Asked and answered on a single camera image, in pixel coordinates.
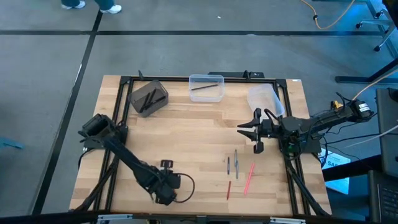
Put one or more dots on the clear plastic bin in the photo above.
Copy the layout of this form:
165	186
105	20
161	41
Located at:
206	96

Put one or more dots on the black metal crossbar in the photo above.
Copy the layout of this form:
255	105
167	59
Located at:
46	219

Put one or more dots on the dark grey pen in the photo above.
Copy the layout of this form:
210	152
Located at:
228	165

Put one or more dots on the white printed paper sheet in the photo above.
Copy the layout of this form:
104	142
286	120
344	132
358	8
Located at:
339	186

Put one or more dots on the yellow plug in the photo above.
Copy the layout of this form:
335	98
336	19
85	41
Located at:
335	105

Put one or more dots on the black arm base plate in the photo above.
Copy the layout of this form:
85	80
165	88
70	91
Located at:
312	147
93	143

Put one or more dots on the smoky dark grey plastic bin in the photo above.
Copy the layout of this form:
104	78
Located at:
135	98

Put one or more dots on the black pencil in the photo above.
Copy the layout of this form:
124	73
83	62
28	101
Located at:
205	87

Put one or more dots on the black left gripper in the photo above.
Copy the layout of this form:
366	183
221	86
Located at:
163	186

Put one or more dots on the black aluminium table frame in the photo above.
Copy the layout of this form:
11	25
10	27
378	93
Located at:
174	79

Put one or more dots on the light grey crayon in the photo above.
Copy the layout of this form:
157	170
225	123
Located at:
237	171

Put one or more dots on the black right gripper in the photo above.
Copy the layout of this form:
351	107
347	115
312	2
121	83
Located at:
269	129

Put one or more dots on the pink pencil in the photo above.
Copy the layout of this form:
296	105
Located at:
249	178

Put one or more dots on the person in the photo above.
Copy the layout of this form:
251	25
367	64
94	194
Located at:
112	9

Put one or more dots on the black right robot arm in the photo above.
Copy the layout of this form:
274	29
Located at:
329	119

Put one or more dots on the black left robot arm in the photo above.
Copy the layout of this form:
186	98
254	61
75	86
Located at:
124	155

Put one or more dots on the frosted white plastic bin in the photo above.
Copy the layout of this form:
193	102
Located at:
264	96

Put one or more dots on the grey computer case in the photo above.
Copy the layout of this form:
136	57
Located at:
388	140

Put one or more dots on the black desk leg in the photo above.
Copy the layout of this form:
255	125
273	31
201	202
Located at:
351	79

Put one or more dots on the grey office chair base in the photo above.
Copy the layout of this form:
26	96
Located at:
373	22

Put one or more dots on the red crayon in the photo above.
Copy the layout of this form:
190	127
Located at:
229	190

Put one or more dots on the silver metal bracket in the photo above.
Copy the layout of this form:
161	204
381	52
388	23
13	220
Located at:
115	217
287	221

